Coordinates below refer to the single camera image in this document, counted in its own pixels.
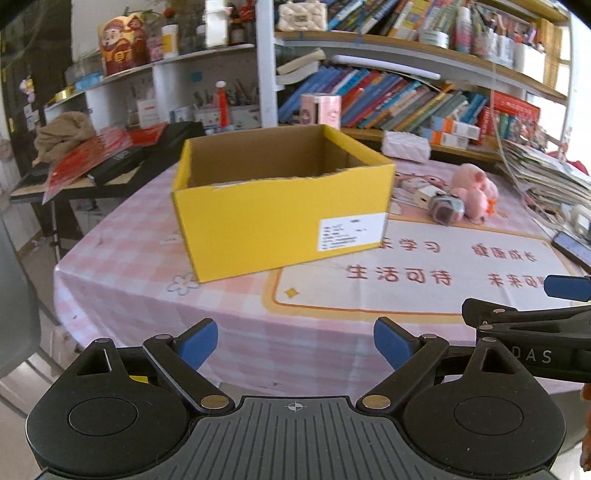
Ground blue grey toy gadget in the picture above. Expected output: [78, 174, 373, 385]
[428, 194, 465, 226]

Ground pink plush pig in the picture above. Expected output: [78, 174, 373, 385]
[449, 163, 499, 222]

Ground white staples box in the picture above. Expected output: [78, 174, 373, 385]
[401, 178, 446, 209]

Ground black smartphone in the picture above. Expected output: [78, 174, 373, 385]
[551, 232, 591, 271]

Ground stack of papers and notebooks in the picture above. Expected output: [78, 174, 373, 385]
[498, 140, 590, 208]

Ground grey chair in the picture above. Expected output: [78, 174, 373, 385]
[0, 220, 41, 378]

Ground yellow cardboard box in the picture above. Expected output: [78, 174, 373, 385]
[171, 125, 396, 283]

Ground red dictionary books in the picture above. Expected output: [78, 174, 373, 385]
[475, 91, 541, 150]

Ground white quilted pouch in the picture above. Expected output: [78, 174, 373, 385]
[382, 131, 431, 163]

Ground lower orange white box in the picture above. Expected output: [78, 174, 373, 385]
[421, 127, 469, 150]

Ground orange white box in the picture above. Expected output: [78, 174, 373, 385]
[421, 127, 469, 150]
[431, 116, 481, 141]

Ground upper orange white box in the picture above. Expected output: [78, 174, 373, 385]
[431, 116, 481, 141]

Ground black electronic keyboard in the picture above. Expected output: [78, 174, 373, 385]
[8, 120, 206, 204]

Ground red paper packets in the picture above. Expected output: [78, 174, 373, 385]
[42, 123, 167, 204]

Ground white bookshelf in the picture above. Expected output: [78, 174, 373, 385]
[44, 1, 571, 130]

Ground white pen holder cups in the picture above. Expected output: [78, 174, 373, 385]
[193, 105, 262, 131]

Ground red hanging tassel ornament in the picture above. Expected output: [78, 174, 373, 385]
[215, 80, 230, 130]

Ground beige crumpled cloth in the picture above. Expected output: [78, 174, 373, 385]
[34, 111, 96, 164]

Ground row of colourful books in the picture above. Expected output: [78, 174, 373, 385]
[277, 63, 490, 133]

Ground pink cylindrical pen holder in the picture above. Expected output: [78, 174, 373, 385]
[300, 93, 342, 130]

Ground white round jar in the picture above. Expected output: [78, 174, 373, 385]
[418, 30, 450, 49]

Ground red fortune god figure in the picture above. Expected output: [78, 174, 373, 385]
[98, 12, 150, 77]

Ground white yellow bottle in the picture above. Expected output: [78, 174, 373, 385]
[161, 24, 179, 59]

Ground black door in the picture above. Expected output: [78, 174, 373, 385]
[1, 1, 72, 150]

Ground cream quilted handbag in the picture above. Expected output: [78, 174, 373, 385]
[276, 1, 328, 32]

